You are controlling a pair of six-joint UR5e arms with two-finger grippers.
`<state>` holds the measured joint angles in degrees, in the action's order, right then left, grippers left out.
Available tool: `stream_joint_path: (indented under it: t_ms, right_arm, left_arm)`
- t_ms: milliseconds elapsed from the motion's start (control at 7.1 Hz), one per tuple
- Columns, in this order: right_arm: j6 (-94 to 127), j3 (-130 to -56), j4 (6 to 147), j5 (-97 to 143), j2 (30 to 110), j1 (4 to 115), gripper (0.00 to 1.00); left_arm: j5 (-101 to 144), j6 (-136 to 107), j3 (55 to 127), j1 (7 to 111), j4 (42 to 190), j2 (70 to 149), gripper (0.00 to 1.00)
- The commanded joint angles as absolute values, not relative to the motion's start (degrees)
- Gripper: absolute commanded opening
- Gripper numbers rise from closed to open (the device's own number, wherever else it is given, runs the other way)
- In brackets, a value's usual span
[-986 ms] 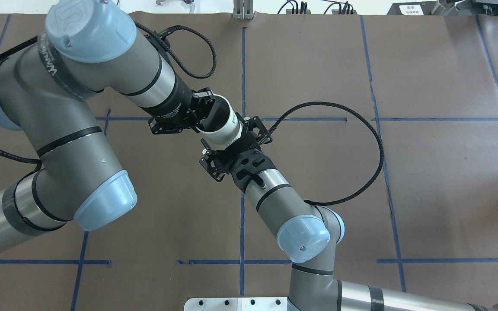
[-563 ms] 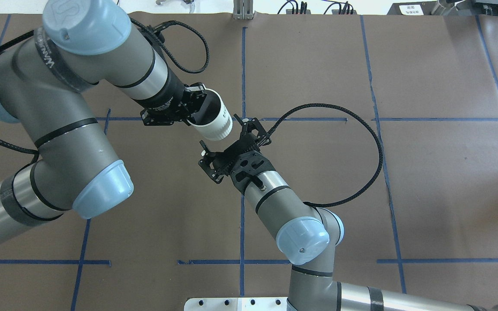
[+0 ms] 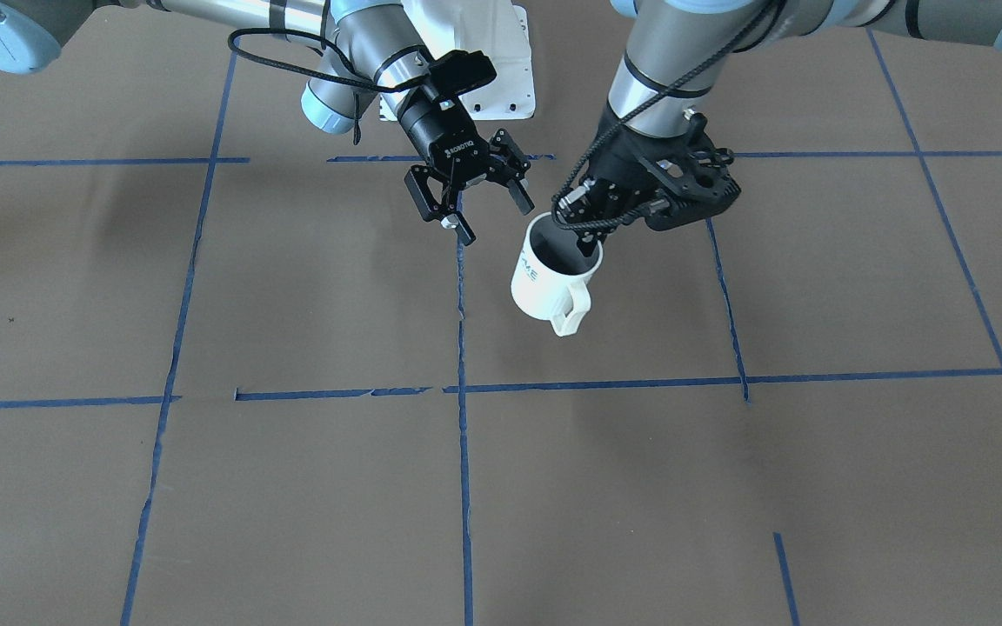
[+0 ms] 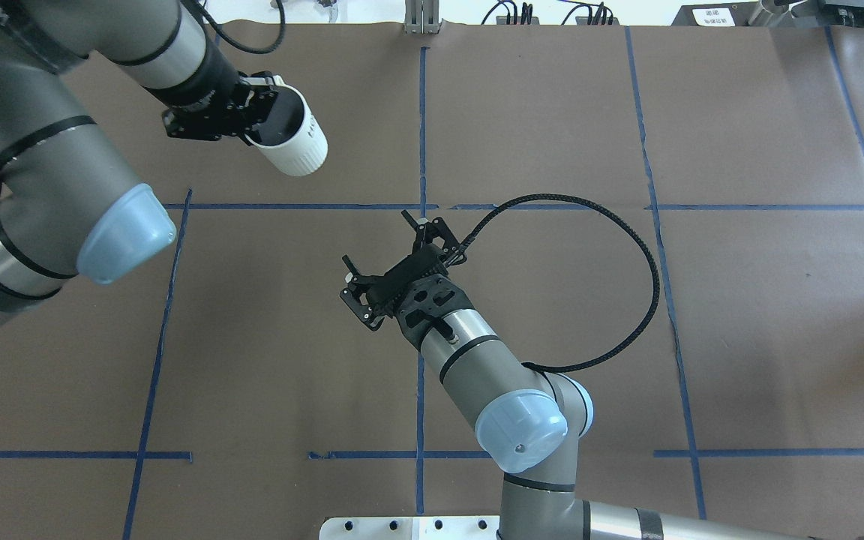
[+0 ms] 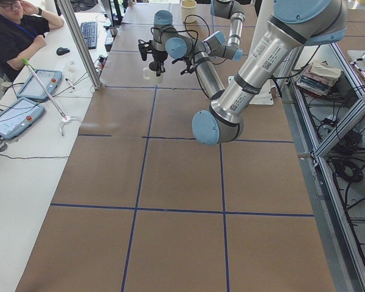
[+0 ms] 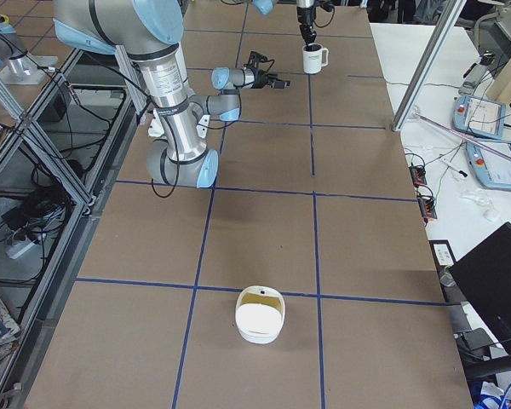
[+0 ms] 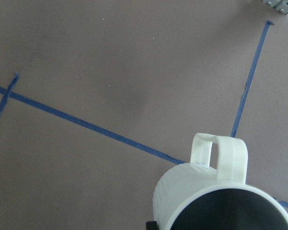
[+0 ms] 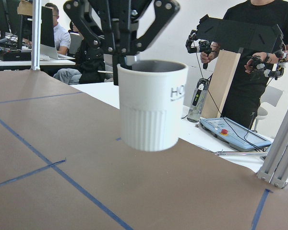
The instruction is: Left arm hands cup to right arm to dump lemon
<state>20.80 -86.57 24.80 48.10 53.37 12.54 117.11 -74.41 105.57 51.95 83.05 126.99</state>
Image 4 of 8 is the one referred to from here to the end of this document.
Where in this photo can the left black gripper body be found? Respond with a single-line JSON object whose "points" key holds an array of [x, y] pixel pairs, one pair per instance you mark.
{"points": [[205, 91]]}

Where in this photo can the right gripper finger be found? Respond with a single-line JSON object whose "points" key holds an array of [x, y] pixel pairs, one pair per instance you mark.
{"points": [[366, 295], [435, 238]]}

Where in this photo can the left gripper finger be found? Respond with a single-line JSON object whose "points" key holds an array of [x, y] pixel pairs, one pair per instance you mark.
{"points": [[210, 124], [255, 119]]}

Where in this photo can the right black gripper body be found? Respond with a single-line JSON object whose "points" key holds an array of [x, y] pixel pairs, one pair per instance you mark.
{"points": [[358, 295]]}

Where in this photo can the white mug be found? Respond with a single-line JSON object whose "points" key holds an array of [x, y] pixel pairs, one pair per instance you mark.
{"points": [[305, 148]]}

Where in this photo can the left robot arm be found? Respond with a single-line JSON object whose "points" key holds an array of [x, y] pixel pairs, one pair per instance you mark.
{"points": [[70, 204]]}

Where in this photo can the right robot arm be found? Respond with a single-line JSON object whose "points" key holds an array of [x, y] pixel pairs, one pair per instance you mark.
{"points": [[761, 331]]}

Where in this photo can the aluminium frame post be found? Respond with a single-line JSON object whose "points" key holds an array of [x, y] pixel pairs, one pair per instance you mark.
{"points": [[422, 17]]}

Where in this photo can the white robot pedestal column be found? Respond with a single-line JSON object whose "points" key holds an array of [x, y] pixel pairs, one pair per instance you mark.
{"points": [[412, 527]]}

